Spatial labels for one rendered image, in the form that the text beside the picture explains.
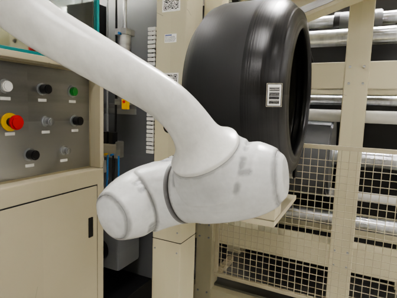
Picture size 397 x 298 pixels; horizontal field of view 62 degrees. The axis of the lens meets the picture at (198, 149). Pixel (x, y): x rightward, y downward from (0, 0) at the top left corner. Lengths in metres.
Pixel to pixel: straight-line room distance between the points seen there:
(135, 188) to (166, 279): 0.94
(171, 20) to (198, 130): 0.89
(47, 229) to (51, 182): 0.14
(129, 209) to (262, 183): 0.19
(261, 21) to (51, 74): 0.67
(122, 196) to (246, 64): 0.54
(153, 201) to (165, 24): 0.89
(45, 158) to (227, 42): 0.67
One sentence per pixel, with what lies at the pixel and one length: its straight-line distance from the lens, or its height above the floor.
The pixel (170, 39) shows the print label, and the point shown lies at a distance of 1.26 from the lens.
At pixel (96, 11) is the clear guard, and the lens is 1.33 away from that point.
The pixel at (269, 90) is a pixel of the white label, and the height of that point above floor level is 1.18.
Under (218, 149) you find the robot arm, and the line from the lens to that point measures 0.42.
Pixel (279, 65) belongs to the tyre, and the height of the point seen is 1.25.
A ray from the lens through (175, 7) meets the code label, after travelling 1.28.
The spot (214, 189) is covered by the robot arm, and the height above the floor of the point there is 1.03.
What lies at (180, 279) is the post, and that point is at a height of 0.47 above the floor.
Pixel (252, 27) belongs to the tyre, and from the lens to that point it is 0.96.
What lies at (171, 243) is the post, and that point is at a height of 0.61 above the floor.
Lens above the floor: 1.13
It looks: 7 degrees down
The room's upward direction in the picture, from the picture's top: 2 degrees clockwise
